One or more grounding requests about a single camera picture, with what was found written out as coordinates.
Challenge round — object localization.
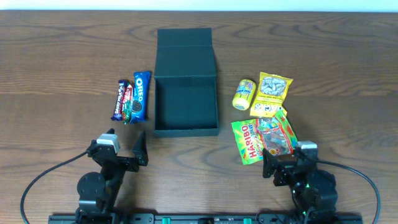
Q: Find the Haribo gummy bag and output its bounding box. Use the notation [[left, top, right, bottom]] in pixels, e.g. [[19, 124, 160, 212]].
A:
[[231, 110, 298, 165]]

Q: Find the purple Dairy Milk bar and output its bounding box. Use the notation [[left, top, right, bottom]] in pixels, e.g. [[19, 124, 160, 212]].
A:
[[111, 80, 129, 121]]

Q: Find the red green chocolate bar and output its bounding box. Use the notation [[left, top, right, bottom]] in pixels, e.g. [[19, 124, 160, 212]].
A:
[[122, 84, 133, 124]]

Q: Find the dark green gift box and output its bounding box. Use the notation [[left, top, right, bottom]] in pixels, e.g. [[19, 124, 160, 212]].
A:
[[154, 28, 219, 138]]

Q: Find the yellow Hacks candy bag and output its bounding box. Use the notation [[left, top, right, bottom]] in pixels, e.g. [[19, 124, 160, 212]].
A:
[[250, 72, 293, 118]]

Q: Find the blue Oreo cookie pack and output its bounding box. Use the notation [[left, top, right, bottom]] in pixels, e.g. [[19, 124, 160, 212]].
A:
[[130, 71, 151, 124]]

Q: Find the yellow Mentos bottle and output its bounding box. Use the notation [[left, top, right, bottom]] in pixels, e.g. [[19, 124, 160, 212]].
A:
[[232, 79, 256, 111]]

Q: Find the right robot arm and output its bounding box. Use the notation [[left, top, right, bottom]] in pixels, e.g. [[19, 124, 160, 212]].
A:
[[262, 142, 338, 223]]

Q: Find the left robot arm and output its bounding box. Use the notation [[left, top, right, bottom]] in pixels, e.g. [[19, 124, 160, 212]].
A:
[[75, 128, 149, 223]]

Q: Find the left black cable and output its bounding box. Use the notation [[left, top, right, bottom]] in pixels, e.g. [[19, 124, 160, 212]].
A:
[[19, 150, 89, 224]]

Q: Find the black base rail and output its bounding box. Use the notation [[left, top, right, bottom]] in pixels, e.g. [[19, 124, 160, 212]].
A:
[[47, 212, 364, 224]]

